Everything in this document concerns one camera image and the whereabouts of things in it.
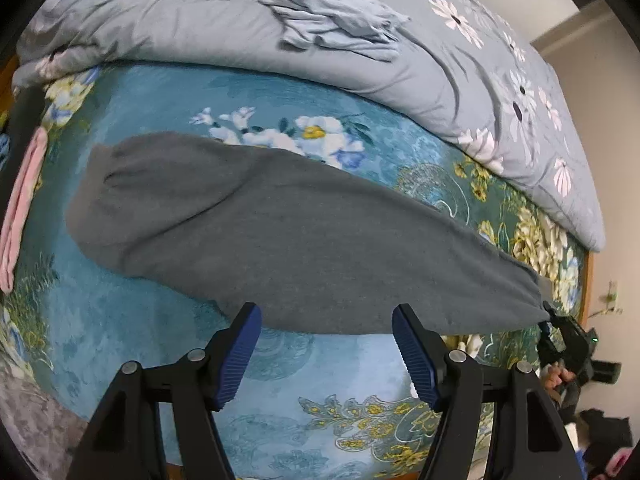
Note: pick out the person's right hand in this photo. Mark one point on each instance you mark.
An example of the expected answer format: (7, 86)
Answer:
(556, 377)

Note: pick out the dark grey pants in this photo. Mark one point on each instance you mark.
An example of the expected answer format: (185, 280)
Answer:
(280, 240)

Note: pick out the teal floral bed sheet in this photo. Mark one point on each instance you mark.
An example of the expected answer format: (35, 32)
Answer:
(125, 330)

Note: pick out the grey floral quilt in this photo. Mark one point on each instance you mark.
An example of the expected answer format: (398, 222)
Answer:
(200, 30)

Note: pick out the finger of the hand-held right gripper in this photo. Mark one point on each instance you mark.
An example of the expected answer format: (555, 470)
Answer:
(552, 315)

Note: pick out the dark cloth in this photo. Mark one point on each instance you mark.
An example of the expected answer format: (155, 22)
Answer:
(25, 120)

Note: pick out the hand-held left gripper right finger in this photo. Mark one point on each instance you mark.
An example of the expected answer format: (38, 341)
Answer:
(414, 357)

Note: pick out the pink cloth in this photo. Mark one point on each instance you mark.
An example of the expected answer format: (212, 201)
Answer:
(22, 210)

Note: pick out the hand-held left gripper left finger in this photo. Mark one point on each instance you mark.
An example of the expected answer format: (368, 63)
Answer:
(239, 357)

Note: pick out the wooden bed frame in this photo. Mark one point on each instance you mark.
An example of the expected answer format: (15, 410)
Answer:
(586, 285)

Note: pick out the light blue crumpled garment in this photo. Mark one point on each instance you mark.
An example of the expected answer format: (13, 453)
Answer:
(330, 15)

